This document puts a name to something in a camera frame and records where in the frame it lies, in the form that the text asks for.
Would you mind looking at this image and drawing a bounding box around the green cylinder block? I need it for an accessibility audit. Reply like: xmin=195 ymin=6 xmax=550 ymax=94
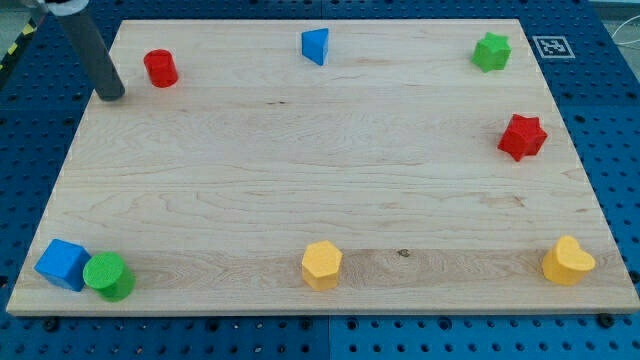
xmin=82 ymin=252 xmax=136 ymax=302

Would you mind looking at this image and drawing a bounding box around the yellow heart block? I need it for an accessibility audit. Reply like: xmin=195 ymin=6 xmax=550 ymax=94
xmin=541 ymin=235 xmax=596 ymax=286

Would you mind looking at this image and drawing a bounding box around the red cylinder block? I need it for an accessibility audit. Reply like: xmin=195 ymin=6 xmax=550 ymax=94
xmin=143 ymin=49 xmax=179 ymax=88

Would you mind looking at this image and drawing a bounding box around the yellow black hazard tape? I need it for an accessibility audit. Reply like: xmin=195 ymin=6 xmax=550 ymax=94
xmin=1 ymin=1 xmax=45 ymax=82

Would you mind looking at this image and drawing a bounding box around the green star block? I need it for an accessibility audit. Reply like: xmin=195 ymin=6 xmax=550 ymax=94
xmin=471 ymin=32 xmax=511 ymax=73

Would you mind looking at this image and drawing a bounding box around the white fiducial marker tag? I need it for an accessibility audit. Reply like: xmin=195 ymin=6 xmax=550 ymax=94
xmin=532 ymin=35 xmax=575 ymax=59

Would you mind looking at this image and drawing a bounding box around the blue triangle block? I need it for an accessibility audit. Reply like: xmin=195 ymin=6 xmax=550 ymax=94
xmin=301 ymin=28 xmax=329 ymax=66

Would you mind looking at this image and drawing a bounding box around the blue cube block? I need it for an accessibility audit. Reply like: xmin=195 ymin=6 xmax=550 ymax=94
xmin=34 ymin=239 xmax=91 ymax=292

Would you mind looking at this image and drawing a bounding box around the white cable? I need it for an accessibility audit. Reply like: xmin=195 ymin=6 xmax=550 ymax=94
xmin=610 ymin=14 xmax=640 ymax=47

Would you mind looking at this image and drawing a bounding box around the yellow pentagon block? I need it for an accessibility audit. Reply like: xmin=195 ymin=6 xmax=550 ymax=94
xmin=301 ymin=240 xmax=343 ymax=291

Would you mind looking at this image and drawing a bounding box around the light wooden board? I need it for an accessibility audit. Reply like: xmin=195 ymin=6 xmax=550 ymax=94
xmin=7 ymin=19 xmax=639 ymax=317

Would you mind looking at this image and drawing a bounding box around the red star block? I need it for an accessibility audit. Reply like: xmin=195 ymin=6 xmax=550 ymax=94
xmin=497 ymin=114 xmax=548 ymax=162

